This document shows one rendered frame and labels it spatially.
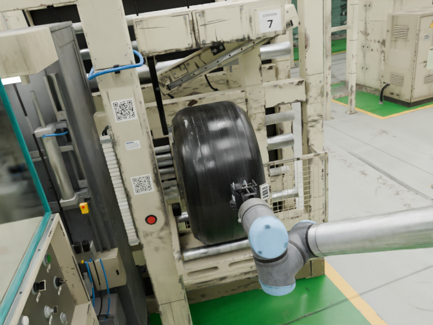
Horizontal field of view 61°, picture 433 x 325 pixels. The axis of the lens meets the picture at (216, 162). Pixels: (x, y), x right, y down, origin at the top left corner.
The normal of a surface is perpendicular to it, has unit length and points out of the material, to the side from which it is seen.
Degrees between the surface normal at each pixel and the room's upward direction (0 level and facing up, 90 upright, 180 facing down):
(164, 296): 90
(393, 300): 0
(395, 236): 80
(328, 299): 0
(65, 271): 90
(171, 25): 90
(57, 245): 90
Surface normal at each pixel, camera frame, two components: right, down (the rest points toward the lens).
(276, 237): 0.13, 0.20
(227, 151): 0.05, -0.25
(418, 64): 0.32, 0.36
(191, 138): -0.26, -0.43
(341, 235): -0.81, -0.12
